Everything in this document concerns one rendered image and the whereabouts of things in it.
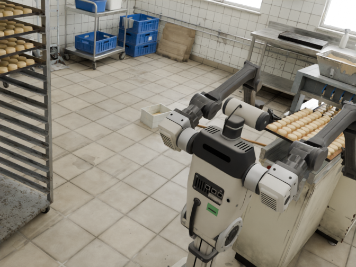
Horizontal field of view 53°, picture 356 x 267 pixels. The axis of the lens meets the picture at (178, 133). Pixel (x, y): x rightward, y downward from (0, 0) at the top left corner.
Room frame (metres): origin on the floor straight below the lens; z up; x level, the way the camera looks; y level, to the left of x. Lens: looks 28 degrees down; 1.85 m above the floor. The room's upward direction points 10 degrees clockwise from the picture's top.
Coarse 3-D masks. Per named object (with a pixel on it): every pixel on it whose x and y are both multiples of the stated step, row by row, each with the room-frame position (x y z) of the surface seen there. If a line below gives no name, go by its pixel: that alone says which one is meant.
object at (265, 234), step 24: (288, 144) 1.99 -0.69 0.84; (336, 168) 1.92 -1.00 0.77; (312, 192) 1.61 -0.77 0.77; (264, 216) 1.71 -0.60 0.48; (288, 216) 1.63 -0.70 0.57; (312, 216) 1.82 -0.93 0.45; (240, 240) 1.77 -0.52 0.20; (264, 240) 1.68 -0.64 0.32; (288, 240) 1.60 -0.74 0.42; (264, 264) 1.65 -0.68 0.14
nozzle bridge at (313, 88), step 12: (300, 72) 2.44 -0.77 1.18; (312, 72) 2.48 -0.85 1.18; (300, 84) 2.44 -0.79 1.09; (312, 84) 2.47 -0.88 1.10; (324, 84) 2.42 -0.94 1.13; (336, 84) 2.29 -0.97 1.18; (348, 84) 2.33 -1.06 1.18; (300, 96) 2.54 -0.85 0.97; (312, 96) 2.40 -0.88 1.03; (324, 96) 2.40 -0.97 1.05; (336, 96) 2.36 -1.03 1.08; (348, 96) 2.31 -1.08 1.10; (300, 108) 2.61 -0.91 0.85
